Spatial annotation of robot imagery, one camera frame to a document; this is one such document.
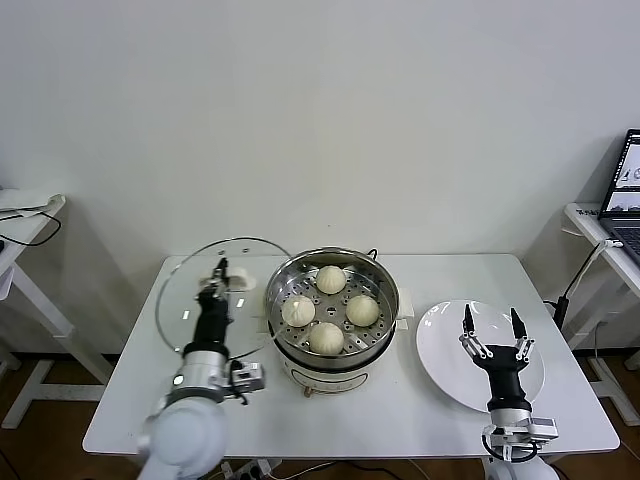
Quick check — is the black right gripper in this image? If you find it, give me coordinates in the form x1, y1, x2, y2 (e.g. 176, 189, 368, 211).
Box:
459, 303, 536, 412

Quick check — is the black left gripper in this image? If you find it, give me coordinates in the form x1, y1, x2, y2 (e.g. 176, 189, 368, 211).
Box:
187, 257, 235, 355

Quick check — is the round glass pot lid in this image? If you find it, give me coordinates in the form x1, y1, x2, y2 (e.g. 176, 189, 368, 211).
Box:
155, 236, 294, 362

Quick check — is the white steamed baozi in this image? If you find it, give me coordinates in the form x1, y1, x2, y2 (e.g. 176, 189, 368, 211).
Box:
345, 294, 381, 327
280, 294, 316, 329
308, 322, 345, 355
315, 264, 346, 295

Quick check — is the perforated steel steamer basket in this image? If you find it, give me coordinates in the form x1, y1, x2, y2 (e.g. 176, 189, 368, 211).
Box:
263, 248, 401, 357

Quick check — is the round white plate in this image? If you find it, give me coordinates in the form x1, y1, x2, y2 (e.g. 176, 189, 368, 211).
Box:
414, 298, 546, 415

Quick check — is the white laptop side table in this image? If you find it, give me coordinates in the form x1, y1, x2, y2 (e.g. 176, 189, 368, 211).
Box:
562, 202, 640, 426

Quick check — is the cream electric cooking pot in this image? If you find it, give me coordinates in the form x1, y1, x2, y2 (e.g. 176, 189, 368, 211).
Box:
248, 287, 415, 396

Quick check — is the open grey laptop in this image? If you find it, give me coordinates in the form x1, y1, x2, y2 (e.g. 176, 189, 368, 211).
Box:
597, 128, 640, 264

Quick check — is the white power strip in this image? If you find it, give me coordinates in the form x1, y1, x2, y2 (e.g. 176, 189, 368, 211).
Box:
219, 459, 281, 480

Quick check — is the white folded cloth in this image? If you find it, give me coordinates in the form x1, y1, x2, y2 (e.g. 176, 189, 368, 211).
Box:
0, 188, 66, 217

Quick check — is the black power adapter cable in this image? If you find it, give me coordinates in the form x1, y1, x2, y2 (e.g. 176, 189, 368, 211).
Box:
544, 244, 601, 326

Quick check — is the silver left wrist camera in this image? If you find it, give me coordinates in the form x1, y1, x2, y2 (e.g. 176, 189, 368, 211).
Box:
229, 362, 266, 397

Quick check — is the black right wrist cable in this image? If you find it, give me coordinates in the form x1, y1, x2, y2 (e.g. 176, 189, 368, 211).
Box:
481, 424, 544, 464

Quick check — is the thin black looped cable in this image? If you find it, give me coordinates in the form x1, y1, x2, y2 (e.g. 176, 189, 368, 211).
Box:
0, 207, 62, 249

